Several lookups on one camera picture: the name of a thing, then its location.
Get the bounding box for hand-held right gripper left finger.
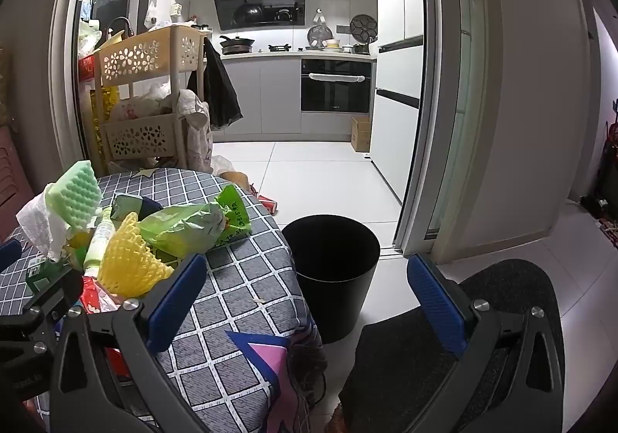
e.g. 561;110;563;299
48;253;211;433

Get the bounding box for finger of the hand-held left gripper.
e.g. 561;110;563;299
0;238;22;272
0;270;86;357

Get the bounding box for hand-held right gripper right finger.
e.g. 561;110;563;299
406;253;565;433

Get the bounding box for green sponge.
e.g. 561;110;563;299
51;160;104;233

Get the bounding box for white crumpled tissue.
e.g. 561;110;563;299
16;182;73;262

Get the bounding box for red snack packet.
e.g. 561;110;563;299
80;276;131;376

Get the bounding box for small yellow item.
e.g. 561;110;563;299
65;230;95;266

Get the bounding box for yellow foam fruit net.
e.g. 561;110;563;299
99;212;175;296

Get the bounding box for dark grey floor mat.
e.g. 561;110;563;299
338;259;565;433

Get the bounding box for pale green lotion tube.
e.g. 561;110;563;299
83;207;117;277

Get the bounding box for grey checked tablecloth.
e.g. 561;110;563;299
0;167;322;433

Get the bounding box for green plastic bag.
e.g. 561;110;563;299
138;184;253;257

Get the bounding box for black trash bin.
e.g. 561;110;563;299
281;215;381;344

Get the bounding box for dark green packet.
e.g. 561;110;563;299
112;193;162;221

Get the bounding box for pink blue printed cloth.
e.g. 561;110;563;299
227;329;317;433

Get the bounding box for brown paper bag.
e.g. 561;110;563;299
219;170;256;198

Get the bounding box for plastic bags in cart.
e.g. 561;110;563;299
109;83;214;173

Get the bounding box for cardboard box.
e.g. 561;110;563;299
351;115;372;153

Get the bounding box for white refrigerator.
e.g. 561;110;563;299
369;34;426;207

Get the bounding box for black hanging garment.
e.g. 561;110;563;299
187;36;243;131

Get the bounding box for grey kitchen base cabinets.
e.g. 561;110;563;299
210;51;377;135

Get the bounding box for beige plastic storage cart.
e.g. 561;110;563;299
92;24;206;173

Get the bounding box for black built-in oven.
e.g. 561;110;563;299
300;58;374;114

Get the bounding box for black wok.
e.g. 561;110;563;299
219;36;256;56

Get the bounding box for round metal rack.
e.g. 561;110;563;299
350;14;378;44

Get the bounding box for black range hood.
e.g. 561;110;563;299
211;0;307;31

